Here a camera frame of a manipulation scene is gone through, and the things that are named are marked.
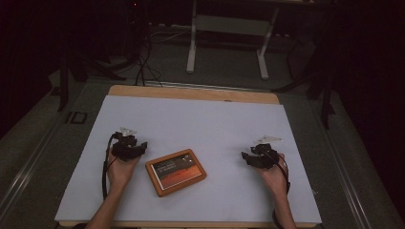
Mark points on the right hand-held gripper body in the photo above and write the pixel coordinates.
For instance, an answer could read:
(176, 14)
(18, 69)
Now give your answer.
(266, 154)

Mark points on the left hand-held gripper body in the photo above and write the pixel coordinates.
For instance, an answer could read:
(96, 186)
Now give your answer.
(124, 147)

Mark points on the wooden picture frame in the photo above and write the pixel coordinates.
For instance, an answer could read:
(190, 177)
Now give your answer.
(175, 173)

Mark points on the person's left hand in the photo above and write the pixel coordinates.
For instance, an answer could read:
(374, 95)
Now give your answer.
(121, 171)

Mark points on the person's right hand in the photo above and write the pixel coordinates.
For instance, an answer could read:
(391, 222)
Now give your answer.
(273, 178)

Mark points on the white paper sheet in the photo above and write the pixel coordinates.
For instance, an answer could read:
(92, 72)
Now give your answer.
(207, 127)

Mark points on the black tripod stand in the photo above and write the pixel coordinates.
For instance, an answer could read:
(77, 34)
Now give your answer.
(324, 95)

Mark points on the white metal stand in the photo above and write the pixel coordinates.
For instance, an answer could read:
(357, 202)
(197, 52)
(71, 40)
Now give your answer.
(229, 25)

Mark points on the black rectangular floor bracket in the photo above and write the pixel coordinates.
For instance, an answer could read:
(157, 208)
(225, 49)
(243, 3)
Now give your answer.
(76, 117)

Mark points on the aluminium floor rail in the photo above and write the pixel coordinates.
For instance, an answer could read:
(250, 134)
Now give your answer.
(28, 168)
(347, 165)
(203, 86)

